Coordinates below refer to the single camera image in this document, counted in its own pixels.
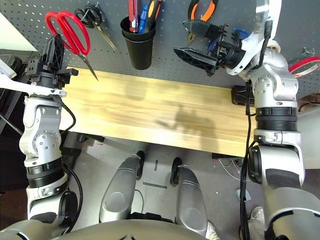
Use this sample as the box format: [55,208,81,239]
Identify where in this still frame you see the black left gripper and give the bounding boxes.
[25,33,79,89]

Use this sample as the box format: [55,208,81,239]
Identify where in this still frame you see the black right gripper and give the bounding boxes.
[173,19,247,77]

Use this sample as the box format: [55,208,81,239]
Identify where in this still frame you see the red-handled scissors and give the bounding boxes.
[44,10,100,82]

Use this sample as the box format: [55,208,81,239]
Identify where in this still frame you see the orange black needle-nose pliers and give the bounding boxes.
[187,0,220,46]

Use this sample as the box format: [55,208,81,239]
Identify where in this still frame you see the red-handled screwdriver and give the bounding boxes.
[127,0,140,34]

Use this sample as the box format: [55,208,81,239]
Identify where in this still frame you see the red tape roll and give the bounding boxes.
[288,55,320,77]

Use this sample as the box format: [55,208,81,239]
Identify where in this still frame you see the blue tape roll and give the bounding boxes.
[208,28,247,55]

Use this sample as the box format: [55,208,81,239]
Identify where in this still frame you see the orange black screwdriver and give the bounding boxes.
[144,0,164,32]

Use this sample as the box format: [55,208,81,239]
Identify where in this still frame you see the black plastic cup holder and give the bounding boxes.
[119,15,157,71]

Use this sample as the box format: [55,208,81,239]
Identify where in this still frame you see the black flat tool case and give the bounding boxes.
[230,84,256,107]

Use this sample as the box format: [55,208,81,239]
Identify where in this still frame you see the black cabinet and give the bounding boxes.
[0,48,46,161]

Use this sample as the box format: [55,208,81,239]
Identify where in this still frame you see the white rounded machine housing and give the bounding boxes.
[297,109,320,191]

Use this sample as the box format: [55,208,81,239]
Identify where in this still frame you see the silver left robot leg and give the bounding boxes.
[98,149,146,224]

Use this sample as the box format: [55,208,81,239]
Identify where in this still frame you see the silver robot leg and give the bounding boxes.
[169,156,209,237]
[98,149,146,224]

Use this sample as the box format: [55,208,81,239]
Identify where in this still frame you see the silver right robot leg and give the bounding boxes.
[169,156,209,237]

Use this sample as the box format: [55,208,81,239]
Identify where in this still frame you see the grey foot pedal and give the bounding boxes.
[235,188,252,202]

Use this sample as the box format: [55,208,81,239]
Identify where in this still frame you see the worn grey sneaker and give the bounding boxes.
[249,205,266,226]

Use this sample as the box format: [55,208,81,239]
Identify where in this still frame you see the grey robot torso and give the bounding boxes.
[0,219,209,240]

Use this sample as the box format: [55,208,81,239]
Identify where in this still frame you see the white sneaker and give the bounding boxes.
[204,222,221,240]

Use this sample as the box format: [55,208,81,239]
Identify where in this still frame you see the black-handled scissors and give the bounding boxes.
[74,4,118,53]

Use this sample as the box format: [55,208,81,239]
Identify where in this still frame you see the blue-handled screwdriver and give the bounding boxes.
[137,3,150,35]

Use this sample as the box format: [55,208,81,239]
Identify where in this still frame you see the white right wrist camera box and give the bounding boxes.
[225,0,284,76]

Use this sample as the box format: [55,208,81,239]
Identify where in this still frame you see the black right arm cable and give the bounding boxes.
[238,19,274,240]

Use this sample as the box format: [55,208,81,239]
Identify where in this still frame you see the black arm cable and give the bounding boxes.
[58,99,85,226]
[238,19,274,240]

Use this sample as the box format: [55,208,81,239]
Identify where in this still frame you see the white floor cables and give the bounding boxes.
[219,159,242,181]

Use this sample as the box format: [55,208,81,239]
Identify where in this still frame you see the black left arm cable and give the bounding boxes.
[58,99,85,226]

